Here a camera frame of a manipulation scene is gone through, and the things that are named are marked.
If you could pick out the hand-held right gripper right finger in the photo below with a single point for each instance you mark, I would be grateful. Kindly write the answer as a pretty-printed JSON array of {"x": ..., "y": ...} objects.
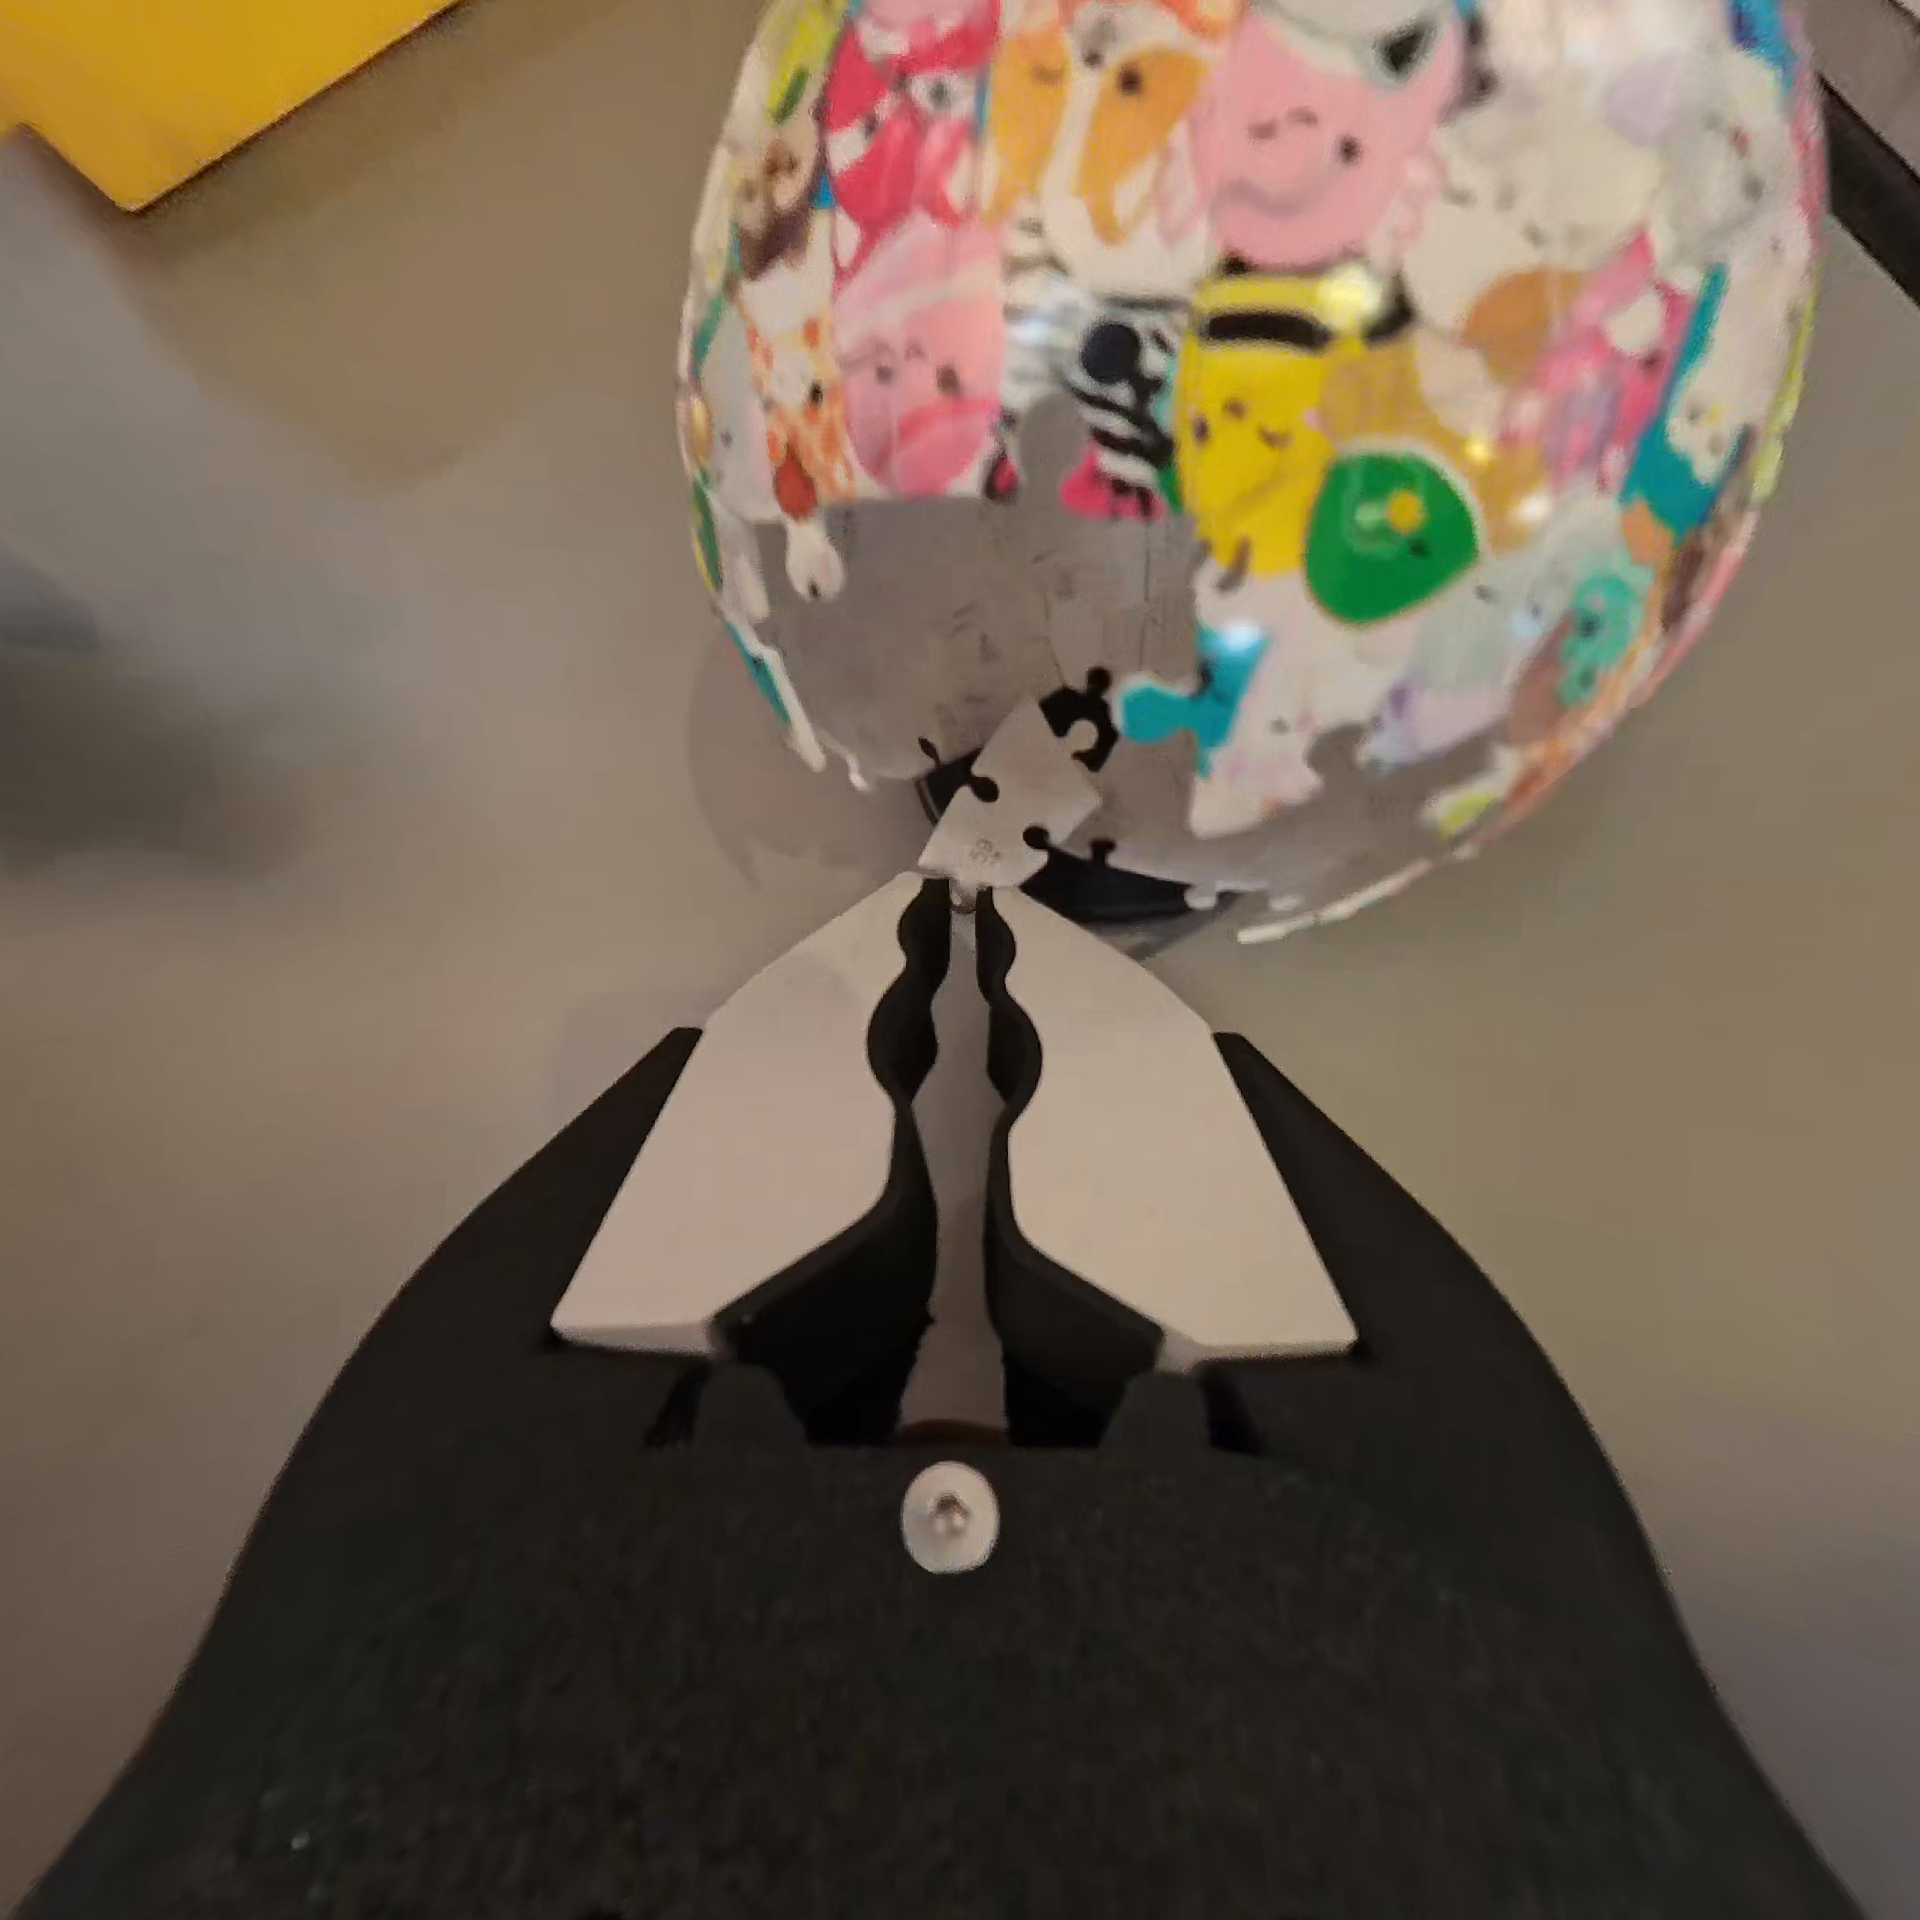
[{"x": 1155, "y": 1172}]

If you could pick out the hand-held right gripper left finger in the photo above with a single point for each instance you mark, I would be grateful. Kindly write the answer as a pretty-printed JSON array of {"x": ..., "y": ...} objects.
[{"x": 751, "y": 1172}]

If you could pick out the white puzzle piece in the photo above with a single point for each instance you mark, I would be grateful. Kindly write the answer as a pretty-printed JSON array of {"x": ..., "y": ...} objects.
[{"x": 1013, "y": 788}]

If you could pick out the colourful puzzle ball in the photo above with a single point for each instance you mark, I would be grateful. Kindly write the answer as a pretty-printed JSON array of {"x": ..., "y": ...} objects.
[{"x": 1349, "y": 375}]

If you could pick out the yellow plastic bin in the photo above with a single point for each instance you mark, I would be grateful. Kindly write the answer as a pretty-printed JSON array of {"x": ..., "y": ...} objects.
[{"x": 181, "y": 90}]

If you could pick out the black ball stand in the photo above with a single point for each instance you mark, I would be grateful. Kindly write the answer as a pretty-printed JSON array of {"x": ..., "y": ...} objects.
[{"x": 1126, "y": 896}]

